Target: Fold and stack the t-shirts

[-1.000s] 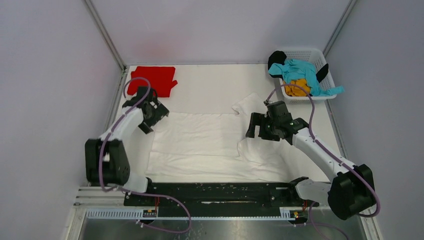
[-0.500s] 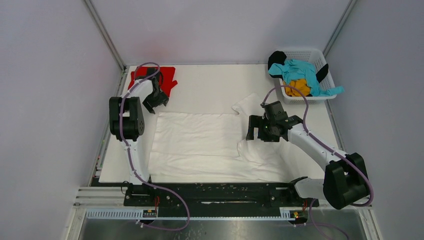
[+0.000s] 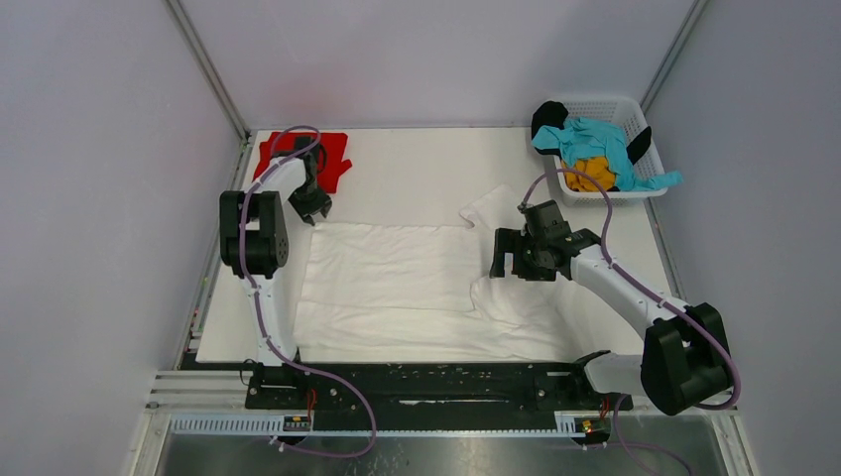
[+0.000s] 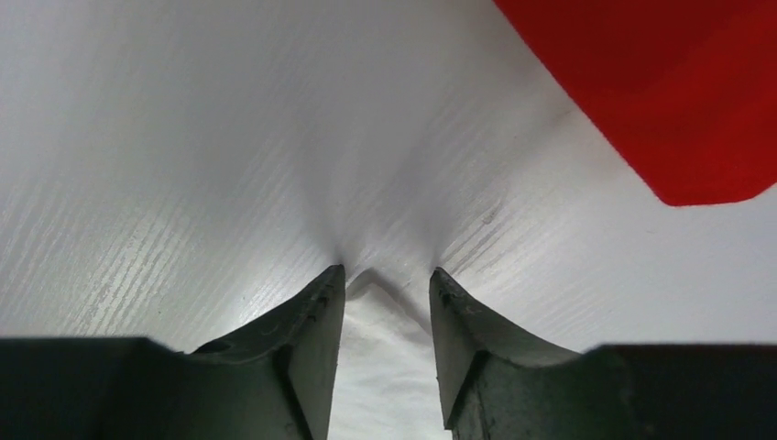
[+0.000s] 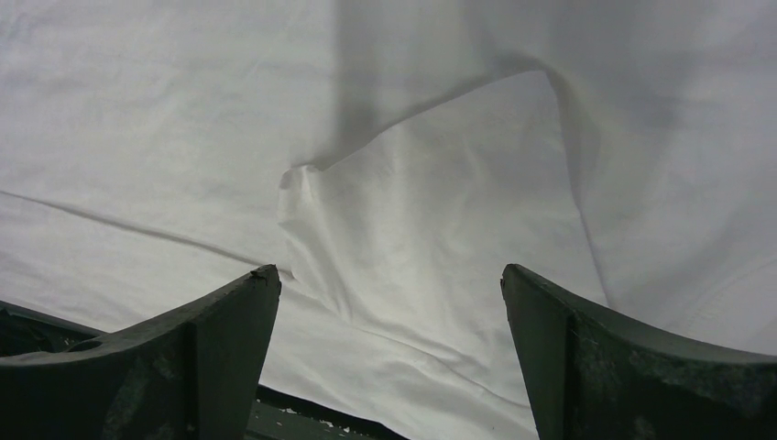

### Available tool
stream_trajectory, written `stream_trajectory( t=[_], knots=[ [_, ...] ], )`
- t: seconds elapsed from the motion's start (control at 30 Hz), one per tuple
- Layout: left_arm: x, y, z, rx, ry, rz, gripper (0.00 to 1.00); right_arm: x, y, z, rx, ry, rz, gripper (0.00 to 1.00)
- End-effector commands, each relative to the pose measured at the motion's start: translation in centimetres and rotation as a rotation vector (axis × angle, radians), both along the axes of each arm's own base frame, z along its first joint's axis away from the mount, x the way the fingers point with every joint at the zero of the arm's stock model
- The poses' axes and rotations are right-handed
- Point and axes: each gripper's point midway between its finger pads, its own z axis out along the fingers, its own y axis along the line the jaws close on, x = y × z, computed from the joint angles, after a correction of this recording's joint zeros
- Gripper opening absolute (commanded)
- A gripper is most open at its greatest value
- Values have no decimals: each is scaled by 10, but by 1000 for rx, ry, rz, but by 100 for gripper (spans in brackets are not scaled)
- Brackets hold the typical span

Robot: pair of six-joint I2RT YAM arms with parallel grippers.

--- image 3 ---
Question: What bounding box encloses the left small circuit board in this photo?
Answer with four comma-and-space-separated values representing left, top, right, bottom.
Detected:
282, 413, 312, 432

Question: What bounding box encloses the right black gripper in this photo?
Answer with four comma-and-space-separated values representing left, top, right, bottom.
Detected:
489, 227, 556, 282

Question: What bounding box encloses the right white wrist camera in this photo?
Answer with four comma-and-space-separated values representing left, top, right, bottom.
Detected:
517, 201, 534, 213

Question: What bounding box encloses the white plastic laundry basket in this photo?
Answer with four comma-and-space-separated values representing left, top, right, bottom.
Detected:
551, 93, 667, 206

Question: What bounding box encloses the black t shirt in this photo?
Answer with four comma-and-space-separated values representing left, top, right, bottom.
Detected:
531, 101, 652, 189

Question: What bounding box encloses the white slotted cable duct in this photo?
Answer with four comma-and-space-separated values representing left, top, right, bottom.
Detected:
169, 412, 586, 438

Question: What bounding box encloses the light blue t shirt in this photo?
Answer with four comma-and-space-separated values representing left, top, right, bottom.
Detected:
532, 117, 682, 192

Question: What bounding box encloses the folded red t shirt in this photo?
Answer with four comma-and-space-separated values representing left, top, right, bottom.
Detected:
252, 131, 352, 194

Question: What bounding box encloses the small circuit board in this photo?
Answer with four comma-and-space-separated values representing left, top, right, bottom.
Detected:
282, 413, 312, 432
578, 417, 610, 435

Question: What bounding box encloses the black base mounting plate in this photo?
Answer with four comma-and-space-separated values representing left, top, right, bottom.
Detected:
245, 362, 633, 430

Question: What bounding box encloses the white t shirt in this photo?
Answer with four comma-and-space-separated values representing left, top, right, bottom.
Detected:
294, 185, 595, 362

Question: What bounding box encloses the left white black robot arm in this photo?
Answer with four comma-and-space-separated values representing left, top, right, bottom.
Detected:
219, 132, 332, 370

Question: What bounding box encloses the yellow t shirt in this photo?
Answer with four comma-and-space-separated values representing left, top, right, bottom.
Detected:
561, 156, 618, 192

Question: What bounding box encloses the right small circuit board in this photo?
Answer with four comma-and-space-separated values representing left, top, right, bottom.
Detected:
578, 417, 610, 435

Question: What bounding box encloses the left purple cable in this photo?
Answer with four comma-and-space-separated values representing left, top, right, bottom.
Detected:
237, 126, 378, 460

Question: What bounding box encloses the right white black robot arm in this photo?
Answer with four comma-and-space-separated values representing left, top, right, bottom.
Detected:
489, 200, 741, 416

